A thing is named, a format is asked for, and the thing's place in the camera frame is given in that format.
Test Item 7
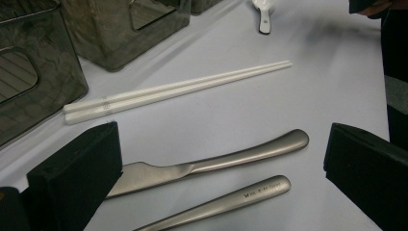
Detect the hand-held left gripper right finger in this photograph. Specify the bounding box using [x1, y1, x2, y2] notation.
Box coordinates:
[322, 122, 408, 231]

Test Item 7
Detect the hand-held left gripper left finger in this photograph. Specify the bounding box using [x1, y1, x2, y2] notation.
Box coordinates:
[26, 120, 124, 231]

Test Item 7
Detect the smoky clear plastic bin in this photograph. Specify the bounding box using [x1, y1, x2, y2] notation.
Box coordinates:
[0, 0, 89, 150]
[191, 0, 225, 16]
[60, 0, 192, 72]

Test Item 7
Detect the white ceramic spoon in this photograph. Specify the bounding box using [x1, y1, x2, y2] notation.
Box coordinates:
[250, 0, 277, 36]

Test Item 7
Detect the white chopstick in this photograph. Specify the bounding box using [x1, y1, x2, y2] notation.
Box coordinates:
[64, 62, 293, 126]
[63, 60, 292, 115]

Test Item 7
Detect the metal table knife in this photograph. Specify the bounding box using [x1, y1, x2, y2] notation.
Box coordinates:
[105, 128, 311, 200]

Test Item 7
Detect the metal fork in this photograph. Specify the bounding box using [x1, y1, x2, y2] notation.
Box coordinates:
[133, 174, 293, 231]

